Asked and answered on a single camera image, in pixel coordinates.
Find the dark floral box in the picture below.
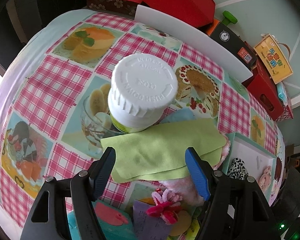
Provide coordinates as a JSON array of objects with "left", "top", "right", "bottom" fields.
[{"left": 87, "top": 0, "right": 138, "bottom": 18}]

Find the white long board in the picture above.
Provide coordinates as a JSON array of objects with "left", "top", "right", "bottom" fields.
[{"left": 135, "top": 5, "right": 253, "bottom": 82}]

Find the coral silicone piece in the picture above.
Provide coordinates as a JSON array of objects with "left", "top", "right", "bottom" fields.
[{"left": 95, "top": 202, "right": 129, "bottom": 226}]

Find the red cardboard box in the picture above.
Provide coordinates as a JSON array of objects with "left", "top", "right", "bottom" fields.
[{"left": 243, "top": 58, "right": 284, "bottom": 121}]

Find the white cap supplement bottle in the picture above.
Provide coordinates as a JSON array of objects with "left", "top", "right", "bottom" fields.
[{"left": 108, "top": 53, "right": 178, "bottom": 133}]

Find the purple paper packet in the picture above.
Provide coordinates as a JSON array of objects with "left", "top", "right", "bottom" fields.
[{"left": 133, "top": 200, "right": 172, "bottom": 240}]

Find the yellow carton with handle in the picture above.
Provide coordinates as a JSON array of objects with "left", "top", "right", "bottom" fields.
[{"left": 254, "top": 34, "right": 293, "bottom": 84}]

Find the pink scrunchie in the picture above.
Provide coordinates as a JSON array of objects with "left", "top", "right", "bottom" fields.
[{"left": 258, "top": 166, "right": 271, "bottom": 192}]

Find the black rectangular box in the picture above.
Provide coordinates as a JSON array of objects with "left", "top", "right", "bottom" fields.
[{"left": 203, "top": 19, "right": 257, "bottom": 70}]

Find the light blue wipes pack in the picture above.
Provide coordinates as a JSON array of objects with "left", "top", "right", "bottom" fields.
[{"left": 276, "top": 82, "right": 289, "bottom": 106}]

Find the pink fluffy cloth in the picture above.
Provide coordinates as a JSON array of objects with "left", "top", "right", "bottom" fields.
[{"left": 159, "top": 132, "right": 231, "bottom": 207}]

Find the pink patterned box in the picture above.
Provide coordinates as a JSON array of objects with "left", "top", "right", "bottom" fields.
[{"left": 276, "top": 99, "right": 293, "bottom": 122}]

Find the green microfiber cloth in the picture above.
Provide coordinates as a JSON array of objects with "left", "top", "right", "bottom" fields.
[{"left": 101, "top": 119, "right": 227, "bottom": 183}]

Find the patchwork dessert print tablecloth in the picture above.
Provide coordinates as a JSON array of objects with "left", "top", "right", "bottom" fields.
[{"left": 0, "top": 12, "right": 285, "bottom": 226}]

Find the leopard print scrunchie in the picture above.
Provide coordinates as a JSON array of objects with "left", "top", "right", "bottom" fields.
[{"left": 227, "top": 158, "right": 249, "bottom": 180}]

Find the pink red chenille flower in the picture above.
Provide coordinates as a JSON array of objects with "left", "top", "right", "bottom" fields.
[{"left": 146, "top": 189, "right": 183, "bottom": 225}]

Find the white teal rimmed tray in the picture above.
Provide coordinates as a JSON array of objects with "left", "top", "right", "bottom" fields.
[{"left": 222, "top": 132, "right": 276, "bottom": 200}]

